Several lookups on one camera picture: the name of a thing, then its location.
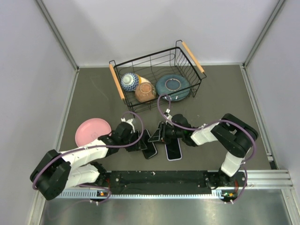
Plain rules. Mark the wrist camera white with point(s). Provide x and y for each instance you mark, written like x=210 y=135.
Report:
x=167 y=112
x=129 y=121

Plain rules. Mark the yellow bowl in basket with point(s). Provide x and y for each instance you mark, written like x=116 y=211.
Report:
x=143 y=80

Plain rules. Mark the black wire dish basket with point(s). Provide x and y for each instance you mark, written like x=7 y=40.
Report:
x=153 y=67

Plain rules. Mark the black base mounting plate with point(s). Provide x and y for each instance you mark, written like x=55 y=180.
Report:
x=169 y=182

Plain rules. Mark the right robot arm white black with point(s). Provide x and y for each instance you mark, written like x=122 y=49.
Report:
x=236 y=137

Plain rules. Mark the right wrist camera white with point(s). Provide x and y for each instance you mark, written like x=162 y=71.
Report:
x=167 y=112

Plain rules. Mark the aluminium frame rail front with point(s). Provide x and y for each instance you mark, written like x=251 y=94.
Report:
x=255 y=179

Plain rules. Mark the teal ceramic plate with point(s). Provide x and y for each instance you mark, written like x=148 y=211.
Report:
x=176 y=86

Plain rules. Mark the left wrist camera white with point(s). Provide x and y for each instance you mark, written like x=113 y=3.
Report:
x=129 y=121

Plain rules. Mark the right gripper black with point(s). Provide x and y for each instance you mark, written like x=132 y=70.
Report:
x=161 y=132

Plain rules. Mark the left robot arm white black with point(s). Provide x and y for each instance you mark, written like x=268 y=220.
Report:
x=60 y=170

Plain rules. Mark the black phone case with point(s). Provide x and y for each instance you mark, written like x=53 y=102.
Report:
x=151 y=148

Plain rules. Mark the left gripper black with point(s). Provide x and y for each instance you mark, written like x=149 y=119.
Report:
x=139 y=144

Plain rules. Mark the brown ceramic bowl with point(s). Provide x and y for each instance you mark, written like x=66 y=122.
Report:
x=145 y=92

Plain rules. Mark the blue white patterned bowl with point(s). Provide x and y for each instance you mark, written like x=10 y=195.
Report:
x=130 y=81

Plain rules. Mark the black screen smartphone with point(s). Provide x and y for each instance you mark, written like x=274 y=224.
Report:
x=174 y=150

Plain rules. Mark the pink plate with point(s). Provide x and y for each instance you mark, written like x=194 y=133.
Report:
x=90 y=130

